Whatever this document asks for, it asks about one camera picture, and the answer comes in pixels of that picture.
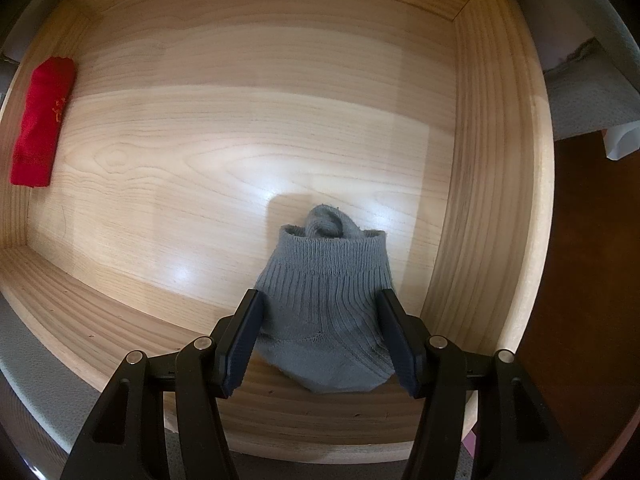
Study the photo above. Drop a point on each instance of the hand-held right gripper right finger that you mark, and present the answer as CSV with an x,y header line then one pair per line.
x,y
400,345

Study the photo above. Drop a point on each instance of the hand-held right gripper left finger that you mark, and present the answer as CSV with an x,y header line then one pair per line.
x,y
245,345

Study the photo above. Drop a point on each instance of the grey ribbed sock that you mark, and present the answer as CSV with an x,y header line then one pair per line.
x,y
325,310

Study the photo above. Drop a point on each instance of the light wooden drawer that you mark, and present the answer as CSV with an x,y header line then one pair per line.
x,y
250,135

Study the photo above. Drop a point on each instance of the white cloth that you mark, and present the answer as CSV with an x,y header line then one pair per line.
x,y
622,140

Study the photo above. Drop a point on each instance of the red folded cloth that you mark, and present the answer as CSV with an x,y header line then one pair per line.
x,y
42,120

